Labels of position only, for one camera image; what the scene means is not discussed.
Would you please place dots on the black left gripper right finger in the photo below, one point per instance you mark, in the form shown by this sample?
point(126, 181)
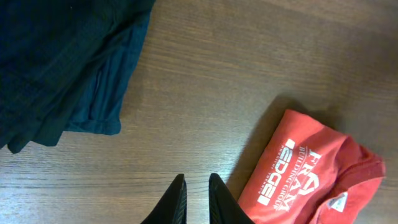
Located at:
point(222, 205)

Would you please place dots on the folded navy blue garment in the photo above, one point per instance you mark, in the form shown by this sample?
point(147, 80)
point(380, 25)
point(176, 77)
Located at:
point(98, 109)

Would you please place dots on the red soccer t-shirt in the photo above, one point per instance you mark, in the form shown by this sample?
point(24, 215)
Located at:
point(310, 173)

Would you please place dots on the folded black garment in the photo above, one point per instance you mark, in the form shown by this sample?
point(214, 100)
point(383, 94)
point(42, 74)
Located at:
point(48, 48)

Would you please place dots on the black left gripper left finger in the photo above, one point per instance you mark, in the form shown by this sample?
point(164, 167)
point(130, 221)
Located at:
point(172, 207)

